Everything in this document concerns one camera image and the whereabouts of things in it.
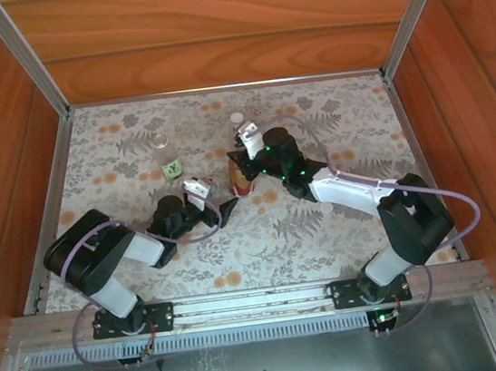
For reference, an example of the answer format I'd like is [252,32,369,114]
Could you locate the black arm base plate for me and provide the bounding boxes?
[89,299,178,343]
[327,269,414,312]

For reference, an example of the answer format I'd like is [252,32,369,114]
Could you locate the aluminium frame rail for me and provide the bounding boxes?
[382,63,472,268]
[66,63,386,116]
[0,113,97,317]

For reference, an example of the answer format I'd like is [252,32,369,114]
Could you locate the wide aluminium mounting rail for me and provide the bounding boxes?
[0,254,492,358]

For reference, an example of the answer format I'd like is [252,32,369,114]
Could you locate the slotted grey cable duct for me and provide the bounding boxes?
[23,293,488,371]

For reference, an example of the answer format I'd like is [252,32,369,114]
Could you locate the clear bottle with white cap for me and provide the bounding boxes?
[225,111,251,152]

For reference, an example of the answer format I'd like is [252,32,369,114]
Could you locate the small circuit board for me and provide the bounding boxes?
[139,343,160,361]
[367,307,403,333]

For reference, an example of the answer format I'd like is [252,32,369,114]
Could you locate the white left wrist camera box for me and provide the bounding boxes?
[180,175,213,203]

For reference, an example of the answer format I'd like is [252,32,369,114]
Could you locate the floral print tablecloth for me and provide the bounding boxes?
[5,60,462,318]

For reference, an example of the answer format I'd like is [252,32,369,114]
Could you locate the clear bottle with green label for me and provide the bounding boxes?
[149,130,186,184]

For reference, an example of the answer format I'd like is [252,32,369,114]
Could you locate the aluminium frame post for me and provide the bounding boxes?
[369,0,472,82]
[0,0,73,129]

